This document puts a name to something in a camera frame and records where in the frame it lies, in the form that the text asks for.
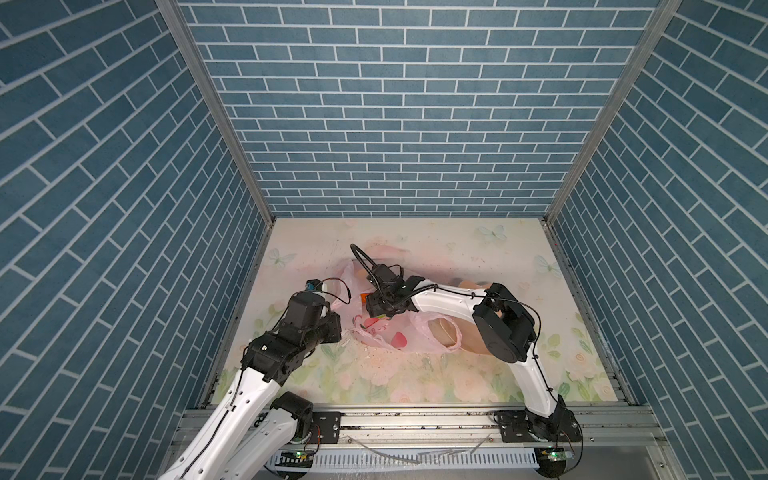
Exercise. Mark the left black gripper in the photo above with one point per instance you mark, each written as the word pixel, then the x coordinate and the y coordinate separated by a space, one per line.
pixel 334 322

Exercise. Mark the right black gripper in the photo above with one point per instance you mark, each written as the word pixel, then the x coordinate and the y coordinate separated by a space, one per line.
pixel 372 306

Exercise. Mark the pink plastic bag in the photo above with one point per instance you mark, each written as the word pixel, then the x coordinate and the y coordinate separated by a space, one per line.
pixel 407 332

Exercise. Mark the peach scalloped bowl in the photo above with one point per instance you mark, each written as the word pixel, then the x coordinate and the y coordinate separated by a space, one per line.
pixel 449 331

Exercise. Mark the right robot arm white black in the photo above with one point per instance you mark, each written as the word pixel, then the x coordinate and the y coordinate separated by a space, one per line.
pixel 505 325

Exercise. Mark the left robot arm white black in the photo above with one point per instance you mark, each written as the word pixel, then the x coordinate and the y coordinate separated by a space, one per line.
pixel 254 420

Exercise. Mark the left green circuit board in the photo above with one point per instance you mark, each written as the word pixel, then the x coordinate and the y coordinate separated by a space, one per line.
pixel 295 459

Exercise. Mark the green circuit board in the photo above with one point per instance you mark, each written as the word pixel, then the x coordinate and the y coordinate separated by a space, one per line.
pixel 295 459
pixel 552 454

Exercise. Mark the right green circuit board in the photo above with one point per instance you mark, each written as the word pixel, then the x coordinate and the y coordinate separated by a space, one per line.
pixel 552 454

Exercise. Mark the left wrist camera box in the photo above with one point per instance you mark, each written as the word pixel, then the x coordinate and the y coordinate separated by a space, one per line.
pixel 314 285

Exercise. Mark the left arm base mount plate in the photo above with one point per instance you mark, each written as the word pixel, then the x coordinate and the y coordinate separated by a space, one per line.
pixel 316 428

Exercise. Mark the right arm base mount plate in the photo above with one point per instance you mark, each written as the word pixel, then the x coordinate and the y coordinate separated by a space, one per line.
pixel 525 426

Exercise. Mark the white slotted cable duct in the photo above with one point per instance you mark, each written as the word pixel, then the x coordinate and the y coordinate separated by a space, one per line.
pixel 397 460

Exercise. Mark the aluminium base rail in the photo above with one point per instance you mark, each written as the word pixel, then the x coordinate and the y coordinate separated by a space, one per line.
pixel 603 425

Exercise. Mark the right metal corner post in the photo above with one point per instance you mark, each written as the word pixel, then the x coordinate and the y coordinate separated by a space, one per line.
pixel 657 24

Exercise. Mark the metal corner post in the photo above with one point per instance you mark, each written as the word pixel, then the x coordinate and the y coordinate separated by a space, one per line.
pixel 173 17
pixel 657 24

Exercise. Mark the left metal corner post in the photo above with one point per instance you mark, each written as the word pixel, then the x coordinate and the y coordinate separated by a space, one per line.
pixel 173 17

